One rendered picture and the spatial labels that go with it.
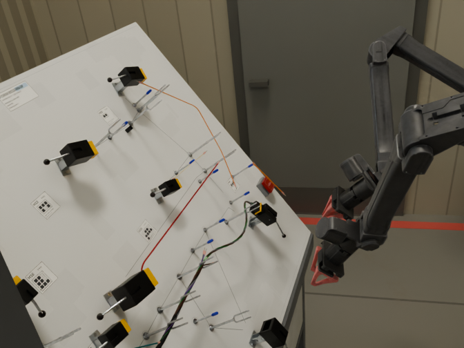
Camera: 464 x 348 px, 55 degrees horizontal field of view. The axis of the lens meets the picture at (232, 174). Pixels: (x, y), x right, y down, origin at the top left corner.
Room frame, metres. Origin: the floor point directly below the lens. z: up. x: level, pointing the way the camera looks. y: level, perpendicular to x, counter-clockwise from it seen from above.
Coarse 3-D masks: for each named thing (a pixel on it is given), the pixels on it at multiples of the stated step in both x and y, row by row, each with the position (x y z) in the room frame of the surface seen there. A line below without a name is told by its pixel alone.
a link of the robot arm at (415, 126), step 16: (416, 112) 0.73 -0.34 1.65; (432, 112) 0.70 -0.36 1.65; (448, 112) 0.69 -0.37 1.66; (400, 128) 0.74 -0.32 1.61; (416, 128) 0.70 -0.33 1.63; (432, 128) 0.67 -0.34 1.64; (448, 128) 0.66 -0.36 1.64; (416, 144) 0.68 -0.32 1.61; (432, 144) 0.67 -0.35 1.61; (448, 144) 0.66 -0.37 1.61
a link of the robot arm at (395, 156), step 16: (400, 144) 0.74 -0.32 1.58; (400, 160) 0.71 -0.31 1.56; (416, 160) 0.67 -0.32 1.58; (432, 160) 0.66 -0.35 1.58; (384, 176) 0.78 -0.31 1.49; (400, 176) 0.74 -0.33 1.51; (384, 192) 0.77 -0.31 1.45; (400, 192) 0.76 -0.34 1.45; (368, 208) 0.85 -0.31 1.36; (384, 208) 0.80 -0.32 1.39; (368, 224) 0.84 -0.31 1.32; (384, 224) 0.82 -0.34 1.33; (384, 240) 0.85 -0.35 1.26
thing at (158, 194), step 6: (168, 180) 1.05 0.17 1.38; (174, 180) 1.06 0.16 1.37; (162, 186) 1.04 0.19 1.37; (168, 186) 1.04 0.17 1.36; (174, 186) 1.05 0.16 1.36; (156, 192) 1.01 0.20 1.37; (162, 192) 1.04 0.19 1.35; (168, 192) 1.02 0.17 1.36; (174, 192) 1.06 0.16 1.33; (156, 198) 1.06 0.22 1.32
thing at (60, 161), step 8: (72, 144) 0.93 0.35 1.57; (80, 144) 0.94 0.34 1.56; (88, 144) 0.96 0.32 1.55; (64, 152) 0.93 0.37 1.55; (72, 152) 0.91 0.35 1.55; (80, 152) 0.93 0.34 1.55; (88, 152) 0.94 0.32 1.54; (48, 160) 0.88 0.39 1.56; (56, 160) 0.96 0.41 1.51; (64, 160) 0.92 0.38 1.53; (72, 160) 0.91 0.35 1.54; (80, 160) 0.92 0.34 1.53; (64, 168) 0.95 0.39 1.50
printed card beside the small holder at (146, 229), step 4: (144, 220) 0.98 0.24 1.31; (144, 224) 0.97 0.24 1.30; (148, 224) 0.97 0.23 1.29; (140, 228) 0.95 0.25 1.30; (144, 228) 0.96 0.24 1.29; (148, 228) 0.97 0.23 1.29; (152, 228) 0.97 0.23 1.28; (140, 232) 0.94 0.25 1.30; (144, 232) 0.95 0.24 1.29; (148, 232) 0.95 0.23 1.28; (152, 232) 0.96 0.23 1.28; (156, 232) 0.97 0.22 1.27; (144, 236) 0.94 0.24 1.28; (148, 236) 0.94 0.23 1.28; (152, 236) 0.95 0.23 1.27; (148, 240) 0.93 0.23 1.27; (152, 240) 0.94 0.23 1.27
